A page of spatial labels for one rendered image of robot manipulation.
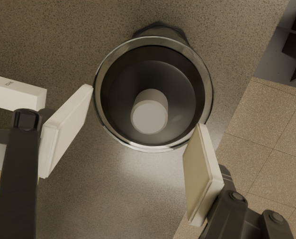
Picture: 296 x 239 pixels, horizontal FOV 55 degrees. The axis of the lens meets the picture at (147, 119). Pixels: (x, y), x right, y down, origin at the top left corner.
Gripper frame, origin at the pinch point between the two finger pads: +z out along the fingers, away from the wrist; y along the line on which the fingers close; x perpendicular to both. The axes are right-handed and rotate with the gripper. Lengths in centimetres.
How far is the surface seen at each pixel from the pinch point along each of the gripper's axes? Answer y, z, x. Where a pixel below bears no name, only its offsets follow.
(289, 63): 63, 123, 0
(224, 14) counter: 7.8, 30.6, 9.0
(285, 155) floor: 86, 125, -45
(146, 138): 1.2, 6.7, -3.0
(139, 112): -0.2, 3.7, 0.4
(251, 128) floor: 62, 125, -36
